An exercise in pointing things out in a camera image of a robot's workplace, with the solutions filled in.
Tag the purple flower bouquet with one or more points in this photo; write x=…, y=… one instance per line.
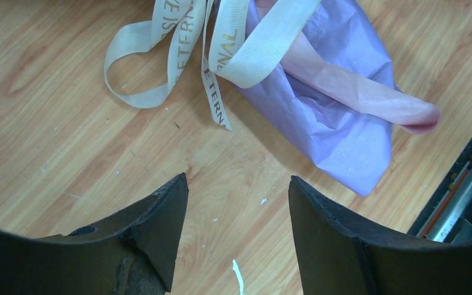
x=335, y=99

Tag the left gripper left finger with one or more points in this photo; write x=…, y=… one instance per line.
x=132, y=251

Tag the cream printed ribbon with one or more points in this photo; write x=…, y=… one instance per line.
x=228, y=51

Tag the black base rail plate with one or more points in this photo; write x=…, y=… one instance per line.
x=447, y=216

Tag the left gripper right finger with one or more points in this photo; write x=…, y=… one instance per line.
x=341, y=252

